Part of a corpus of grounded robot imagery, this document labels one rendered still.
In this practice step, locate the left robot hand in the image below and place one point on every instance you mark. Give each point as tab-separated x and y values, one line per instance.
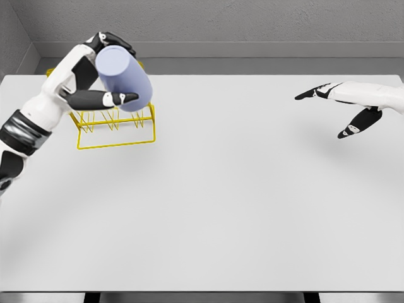
63	75

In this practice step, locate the lavender blue cup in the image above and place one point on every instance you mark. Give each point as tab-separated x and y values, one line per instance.
126	79

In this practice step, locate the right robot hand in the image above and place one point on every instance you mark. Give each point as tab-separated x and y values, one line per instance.
350	93

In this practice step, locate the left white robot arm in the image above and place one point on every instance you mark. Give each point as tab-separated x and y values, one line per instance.
25	126

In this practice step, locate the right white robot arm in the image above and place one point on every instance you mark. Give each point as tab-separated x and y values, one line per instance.
393	98

